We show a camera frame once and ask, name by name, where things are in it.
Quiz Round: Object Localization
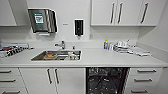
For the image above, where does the stainless steel dishwasher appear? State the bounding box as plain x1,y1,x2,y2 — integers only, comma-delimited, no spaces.
85,67,131,94

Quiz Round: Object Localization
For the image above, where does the small chrome soap pump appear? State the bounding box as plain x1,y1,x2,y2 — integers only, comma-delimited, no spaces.
71,45,77,51

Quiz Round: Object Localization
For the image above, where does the white mug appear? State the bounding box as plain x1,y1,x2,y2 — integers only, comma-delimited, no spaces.
69,51,77,58

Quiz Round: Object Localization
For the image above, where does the white patterned bowl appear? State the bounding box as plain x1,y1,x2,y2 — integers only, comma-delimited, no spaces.
67,53,81,61

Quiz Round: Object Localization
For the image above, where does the black soap dispenser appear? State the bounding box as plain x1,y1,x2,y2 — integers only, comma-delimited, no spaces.
73,18,85,37

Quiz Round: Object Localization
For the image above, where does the blue dish soap bottle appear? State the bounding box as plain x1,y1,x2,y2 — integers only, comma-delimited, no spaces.
103,39,109,51

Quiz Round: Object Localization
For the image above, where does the chrome sink faucet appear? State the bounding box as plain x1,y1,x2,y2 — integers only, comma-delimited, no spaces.
54,40,67,51

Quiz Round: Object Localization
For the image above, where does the small white bottle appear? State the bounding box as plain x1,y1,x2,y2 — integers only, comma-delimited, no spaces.
108,42,114,51

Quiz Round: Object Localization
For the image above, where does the orange sponge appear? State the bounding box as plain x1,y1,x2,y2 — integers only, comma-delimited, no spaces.
45,52,56,58

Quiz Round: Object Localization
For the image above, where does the grey bowl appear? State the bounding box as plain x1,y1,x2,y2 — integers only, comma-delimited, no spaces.
43,53,58,61

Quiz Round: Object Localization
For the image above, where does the steel kitchen sink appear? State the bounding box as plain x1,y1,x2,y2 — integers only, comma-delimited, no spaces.
30,49,83,62

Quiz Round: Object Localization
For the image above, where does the grey paper towel dispenser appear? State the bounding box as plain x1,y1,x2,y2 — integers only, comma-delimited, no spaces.
27,8,58,35

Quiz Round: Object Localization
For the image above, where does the stack of white dishes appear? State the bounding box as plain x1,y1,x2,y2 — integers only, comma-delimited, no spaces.
128,46,152,57

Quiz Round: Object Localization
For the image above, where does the white base cabinet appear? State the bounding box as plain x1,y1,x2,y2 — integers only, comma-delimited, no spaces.
0,67,87,94

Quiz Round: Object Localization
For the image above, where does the white drawer unit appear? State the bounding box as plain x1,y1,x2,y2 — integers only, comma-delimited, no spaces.
124,67,165,94

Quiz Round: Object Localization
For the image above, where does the white wall outlet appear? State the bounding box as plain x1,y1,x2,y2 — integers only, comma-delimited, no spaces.
88,32,94,40

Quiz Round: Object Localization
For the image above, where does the small grey wall label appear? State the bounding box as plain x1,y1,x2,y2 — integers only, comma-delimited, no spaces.
62,22,70,27

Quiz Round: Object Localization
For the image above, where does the white three-door wall cabinet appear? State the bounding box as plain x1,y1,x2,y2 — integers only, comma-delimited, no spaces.
90,0,168,28

